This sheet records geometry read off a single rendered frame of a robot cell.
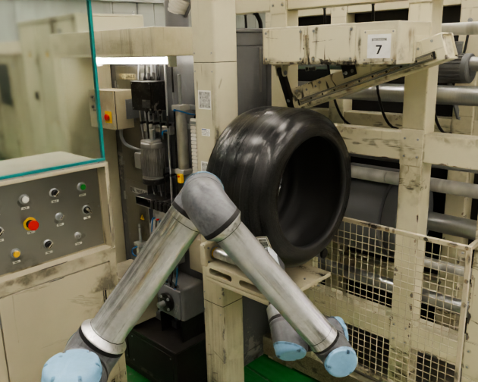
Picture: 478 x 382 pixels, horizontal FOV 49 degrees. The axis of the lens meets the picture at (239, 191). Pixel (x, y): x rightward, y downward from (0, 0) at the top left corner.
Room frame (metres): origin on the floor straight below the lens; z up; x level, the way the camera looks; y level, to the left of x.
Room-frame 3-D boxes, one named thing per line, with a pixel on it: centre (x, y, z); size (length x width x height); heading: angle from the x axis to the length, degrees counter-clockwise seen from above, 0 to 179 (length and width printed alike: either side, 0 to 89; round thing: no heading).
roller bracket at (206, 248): (2.12, 0.01, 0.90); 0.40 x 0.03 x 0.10; 136
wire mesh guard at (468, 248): (2.07, -0.51, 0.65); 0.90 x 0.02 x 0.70; 46
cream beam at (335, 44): (2.12, -0.41, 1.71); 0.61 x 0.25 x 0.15; 46
